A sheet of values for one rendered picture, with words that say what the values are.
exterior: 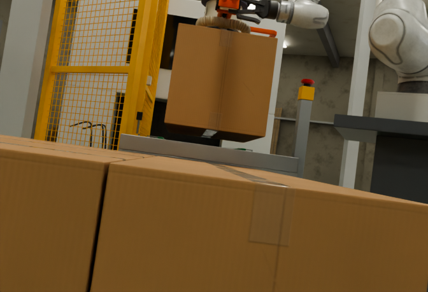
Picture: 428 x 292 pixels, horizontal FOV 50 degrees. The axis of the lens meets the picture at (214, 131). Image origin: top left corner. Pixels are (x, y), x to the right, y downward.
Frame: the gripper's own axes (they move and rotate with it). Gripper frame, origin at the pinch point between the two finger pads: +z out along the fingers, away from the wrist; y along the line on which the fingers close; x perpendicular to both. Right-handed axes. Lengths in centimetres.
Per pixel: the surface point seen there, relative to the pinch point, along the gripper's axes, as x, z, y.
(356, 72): 276, -157, -44
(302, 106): 49, -48, 31
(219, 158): -7, -4, 63
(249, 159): -7, -16, 62
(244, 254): -131, 2, 74
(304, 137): 49, -51, 47
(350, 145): 276, -160, 32
